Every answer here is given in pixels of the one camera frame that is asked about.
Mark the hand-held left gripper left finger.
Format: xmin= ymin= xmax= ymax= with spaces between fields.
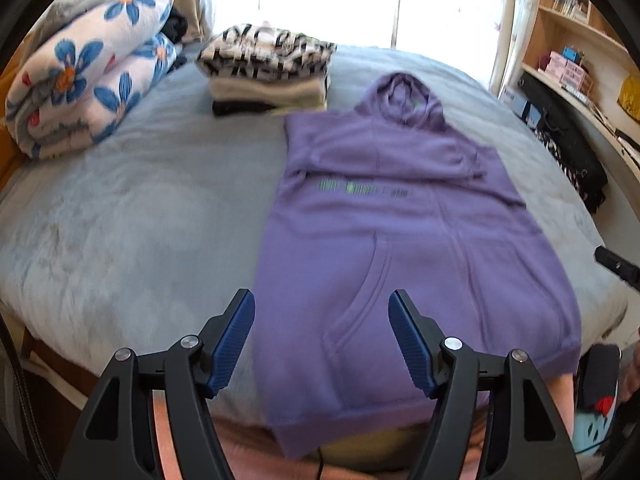
xmin=57 ymin=288 xmax=257 ymax=480

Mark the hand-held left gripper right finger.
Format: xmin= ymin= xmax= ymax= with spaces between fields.
xmin=388 ymin=289 xmax=583 ymax=480

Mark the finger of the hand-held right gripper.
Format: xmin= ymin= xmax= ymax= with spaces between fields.
xmin=595 ymin=246 xmax=640 ymax=291

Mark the purple zip hoodie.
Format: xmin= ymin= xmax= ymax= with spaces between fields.
xmin=250 ymin=72 xmax=583 ymax=461

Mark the dark clothes pile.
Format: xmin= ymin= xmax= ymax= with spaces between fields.
xmin=162 ymin=7 xmax=188 ymax=43

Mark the black white patterned cloth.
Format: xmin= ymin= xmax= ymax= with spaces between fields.
xmin=535 ymin=127 xmax=596 ymax=201

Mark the grey bed blanket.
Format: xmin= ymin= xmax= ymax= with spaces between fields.
xmin=0 ymin=44 xmax=628 ymax=428

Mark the black bag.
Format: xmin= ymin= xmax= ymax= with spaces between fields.
xmin=517 ymin=71 xmax=608 ymax=211

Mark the yellow cloth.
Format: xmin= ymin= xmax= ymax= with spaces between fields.
xmin=618 ymin=76 xmax=640 ymax=121

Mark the blue white box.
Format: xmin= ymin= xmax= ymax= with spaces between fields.
xmin=500 ymin=87 xmax=543 ymax=131

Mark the stack of pink boxes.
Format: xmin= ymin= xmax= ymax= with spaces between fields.
xmin=545 ymin=50 xmax=588 ymax=88

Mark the wooden bookshelf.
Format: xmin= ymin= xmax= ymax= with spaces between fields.
xmin=520 ymin=0 xmax=640 ymax=176

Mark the sheer white curtain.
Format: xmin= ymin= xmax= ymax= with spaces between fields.
xmin=200 ymin=0 xmax=526 ymax=96

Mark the row of books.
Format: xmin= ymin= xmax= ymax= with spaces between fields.
xmin=552 ymin=0 xmax=591 ymax=21

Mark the black white printed folded garment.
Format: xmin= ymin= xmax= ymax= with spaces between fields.
xmin=195 ymin=24 xmax=337 ymax=83

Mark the blue floral fleece blanket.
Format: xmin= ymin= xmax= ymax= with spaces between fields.
xmin=5 ymin=0 xmax=177 ymax=161

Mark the wooden headboard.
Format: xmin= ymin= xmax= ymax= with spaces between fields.
xmin=0 ymin=50 xmax=31 ymax=186

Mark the grey cloth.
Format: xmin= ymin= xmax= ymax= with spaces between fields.
xmin=40 ymin=0 xmax=116 ymax=31

